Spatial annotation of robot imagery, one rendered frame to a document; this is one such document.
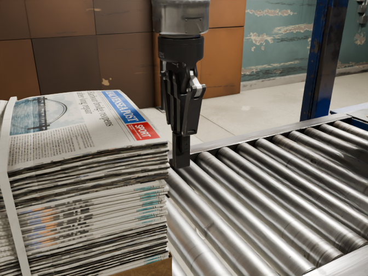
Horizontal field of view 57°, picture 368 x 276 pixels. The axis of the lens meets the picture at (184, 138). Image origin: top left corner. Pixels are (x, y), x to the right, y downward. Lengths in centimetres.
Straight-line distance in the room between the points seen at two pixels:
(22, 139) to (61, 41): 297
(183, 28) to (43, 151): 26
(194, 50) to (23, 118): 28
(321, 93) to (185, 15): 98
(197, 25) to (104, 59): 303
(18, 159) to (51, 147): 4
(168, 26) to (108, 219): 29
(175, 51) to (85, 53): 297
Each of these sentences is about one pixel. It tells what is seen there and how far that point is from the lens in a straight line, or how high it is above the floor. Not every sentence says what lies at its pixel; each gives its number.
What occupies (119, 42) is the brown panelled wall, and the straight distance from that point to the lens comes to 356.
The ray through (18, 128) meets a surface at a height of 103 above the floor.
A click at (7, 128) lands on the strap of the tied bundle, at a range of 49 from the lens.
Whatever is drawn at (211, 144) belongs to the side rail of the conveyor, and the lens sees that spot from 98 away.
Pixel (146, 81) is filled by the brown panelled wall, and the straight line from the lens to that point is 373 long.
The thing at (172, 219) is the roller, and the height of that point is 80.
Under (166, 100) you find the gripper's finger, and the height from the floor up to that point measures 102.
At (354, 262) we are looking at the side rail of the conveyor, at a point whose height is 80.
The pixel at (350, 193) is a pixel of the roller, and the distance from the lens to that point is 84.
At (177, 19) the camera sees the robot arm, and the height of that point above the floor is 116.
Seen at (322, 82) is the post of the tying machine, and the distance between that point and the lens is 142.
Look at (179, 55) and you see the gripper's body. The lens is 54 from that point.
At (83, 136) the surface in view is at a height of 103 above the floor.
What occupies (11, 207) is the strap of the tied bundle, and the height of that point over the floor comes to 99.
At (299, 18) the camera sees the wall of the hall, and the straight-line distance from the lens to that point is 492.
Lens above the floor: 121
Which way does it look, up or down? 24 degrees down
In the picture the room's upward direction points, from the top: straight up
